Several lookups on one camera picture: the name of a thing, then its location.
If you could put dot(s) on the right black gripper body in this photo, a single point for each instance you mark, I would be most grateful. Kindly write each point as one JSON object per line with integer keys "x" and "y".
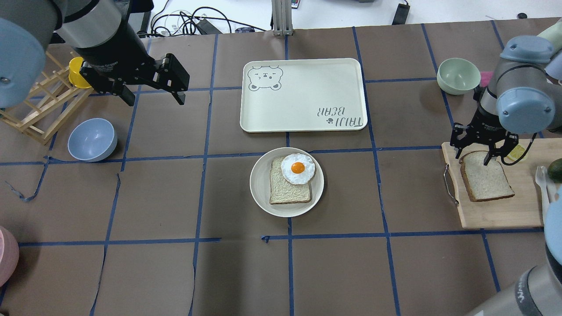
{"x": 484, "y": 124}

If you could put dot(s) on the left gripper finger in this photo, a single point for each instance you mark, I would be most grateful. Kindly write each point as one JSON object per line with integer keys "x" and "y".
{"x": 105, "y": 84}
{"x": 171, "y": 77}

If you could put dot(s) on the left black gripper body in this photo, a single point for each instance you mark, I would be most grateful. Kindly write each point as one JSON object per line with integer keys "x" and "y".
{"x": 115, "y": 53}

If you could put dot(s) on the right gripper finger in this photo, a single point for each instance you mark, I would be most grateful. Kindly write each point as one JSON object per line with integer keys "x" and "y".
{"x": 500, "y": 144}
{"x": 460, "y": 138}

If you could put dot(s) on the bread slice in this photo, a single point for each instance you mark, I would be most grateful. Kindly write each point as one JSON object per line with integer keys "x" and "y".
{"x": 484, "y": 182}
{"x": 282, "y": 191}

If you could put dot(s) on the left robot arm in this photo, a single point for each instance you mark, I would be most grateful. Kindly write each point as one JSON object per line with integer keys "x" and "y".
{"x": 98, "y": 31}

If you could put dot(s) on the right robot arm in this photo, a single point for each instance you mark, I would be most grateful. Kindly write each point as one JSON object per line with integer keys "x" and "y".
{"x": 519, "y": 100}

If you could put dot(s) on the cream round plate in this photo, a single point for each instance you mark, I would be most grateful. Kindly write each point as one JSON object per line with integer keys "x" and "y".
{"x": 260, "y": 185}

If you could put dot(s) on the bread slice on plate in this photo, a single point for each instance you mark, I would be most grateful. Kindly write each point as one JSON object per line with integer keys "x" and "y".
{"x": 282, "y": 191}

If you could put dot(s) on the lemon slice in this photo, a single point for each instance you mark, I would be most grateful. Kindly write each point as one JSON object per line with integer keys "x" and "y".
{"x": 517, "y": 154}

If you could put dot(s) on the yellow cup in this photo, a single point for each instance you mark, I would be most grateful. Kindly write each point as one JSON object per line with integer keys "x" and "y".
{"x": 75, "y": 77}

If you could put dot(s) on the wooden rack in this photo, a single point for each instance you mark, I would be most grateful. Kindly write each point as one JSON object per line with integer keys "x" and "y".
{"x": 52, "y": 100}

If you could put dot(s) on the pink cloth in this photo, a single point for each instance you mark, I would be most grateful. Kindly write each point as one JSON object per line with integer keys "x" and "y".
{"x": 485, "y": 77}

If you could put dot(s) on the green avocado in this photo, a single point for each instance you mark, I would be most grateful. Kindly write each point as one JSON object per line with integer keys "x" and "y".
{"x": 554, "y": 171}

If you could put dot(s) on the blue bowl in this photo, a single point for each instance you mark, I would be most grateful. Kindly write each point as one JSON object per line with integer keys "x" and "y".
{"x": 92, "y": 140}

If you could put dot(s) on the green bowl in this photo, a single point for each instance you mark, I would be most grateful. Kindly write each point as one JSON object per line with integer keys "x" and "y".
{"x": 457, "y": 76}

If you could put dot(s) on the wooden cutting board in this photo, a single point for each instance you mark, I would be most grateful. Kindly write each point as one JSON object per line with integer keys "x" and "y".
{"x": 524, "y": 209}

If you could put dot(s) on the black power adapter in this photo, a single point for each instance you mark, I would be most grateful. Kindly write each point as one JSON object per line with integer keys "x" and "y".
{"x": 401, "y": 14}

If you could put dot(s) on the cream bear serving tray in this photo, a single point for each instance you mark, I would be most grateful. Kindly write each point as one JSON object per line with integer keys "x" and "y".
{"x": 303, "y": 95}

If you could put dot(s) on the fried egg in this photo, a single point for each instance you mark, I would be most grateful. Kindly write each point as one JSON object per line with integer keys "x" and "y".
{"x": 298, "y": 169}

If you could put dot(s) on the pink bowl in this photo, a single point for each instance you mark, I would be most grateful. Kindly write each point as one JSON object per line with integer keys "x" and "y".
{"x": 9, "y": 255}

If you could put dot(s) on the aluminium frame post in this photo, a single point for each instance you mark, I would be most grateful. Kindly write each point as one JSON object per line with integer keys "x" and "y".
{"x": 282, "y": 18}

